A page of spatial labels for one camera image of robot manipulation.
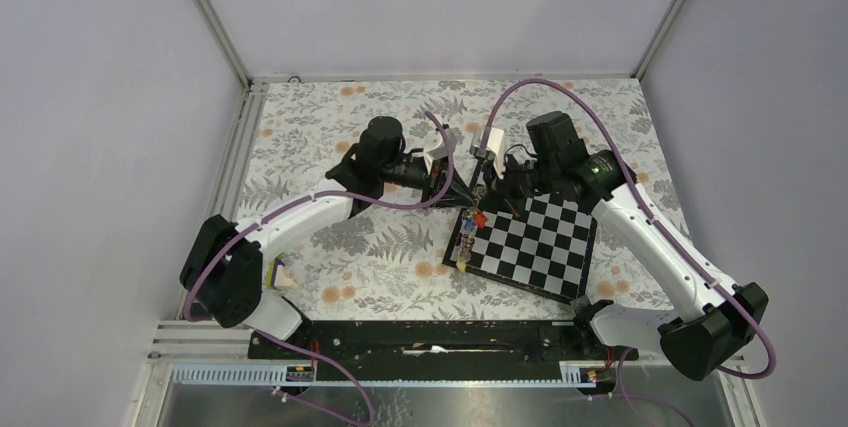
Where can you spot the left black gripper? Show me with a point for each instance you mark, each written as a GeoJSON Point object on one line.
{"type": "Point", "coordinates": [454, 194]}

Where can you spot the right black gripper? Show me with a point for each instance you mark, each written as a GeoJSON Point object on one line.
{"type": "Point", "coordinates": [498, 195]}

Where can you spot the red key tag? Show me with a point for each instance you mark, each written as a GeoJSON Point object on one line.
{"type": "Point", "coordinates": [480, 219]}

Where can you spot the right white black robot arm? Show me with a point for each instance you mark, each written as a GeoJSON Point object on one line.
{"type": "Point", "coordinates": [713, 316]}

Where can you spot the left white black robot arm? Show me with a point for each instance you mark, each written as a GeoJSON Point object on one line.
{"type": "Point", "coordinates": [229, 271]}

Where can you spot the black white checkerboard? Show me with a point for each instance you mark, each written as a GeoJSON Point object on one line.
{"type": "Point", "coordinates": [547, 251]}

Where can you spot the floral patterned table mat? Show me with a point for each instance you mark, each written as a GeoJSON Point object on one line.
{"type": "Point", "coordinates": [387, 263]}

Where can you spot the yellow purple white small object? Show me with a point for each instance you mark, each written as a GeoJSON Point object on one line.
{"type": "Point", "coordinates": [281, 275]}

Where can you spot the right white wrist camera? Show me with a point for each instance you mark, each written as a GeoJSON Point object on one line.
{"type": "Point", "coordinates": [489, 144]}

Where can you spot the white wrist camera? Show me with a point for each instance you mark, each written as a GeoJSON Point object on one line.
{"type": "Point", "coordinates": [489, 144]}
{"type": "Point", "coordinates": [436, 147]}

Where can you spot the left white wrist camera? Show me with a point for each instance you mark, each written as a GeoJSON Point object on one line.
{"type": "Point", "coordinates": [436, 147]}

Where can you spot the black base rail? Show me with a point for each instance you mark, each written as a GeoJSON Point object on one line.
{"type": "Point", "coordinates": [529, 351]}

